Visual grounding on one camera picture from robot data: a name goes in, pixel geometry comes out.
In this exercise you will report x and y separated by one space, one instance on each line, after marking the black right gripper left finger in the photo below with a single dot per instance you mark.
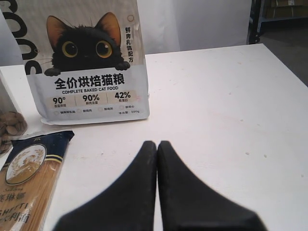
126 205

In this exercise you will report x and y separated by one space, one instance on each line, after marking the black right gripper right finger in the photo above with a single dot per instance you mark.
188 204

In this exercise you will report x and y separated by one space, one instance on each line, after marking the cat food pouch black cat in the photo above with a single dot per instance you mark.
84 59

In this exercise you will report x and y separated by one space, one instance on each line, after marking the black metal stand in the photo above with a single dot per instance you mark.
268 11

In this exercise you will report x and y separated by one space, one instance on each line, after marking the clear jar yellow lid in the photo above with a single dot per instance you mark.
12 122

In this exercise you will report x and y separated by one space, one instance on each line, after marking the spaghetti package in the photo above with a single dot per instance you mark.
28 179

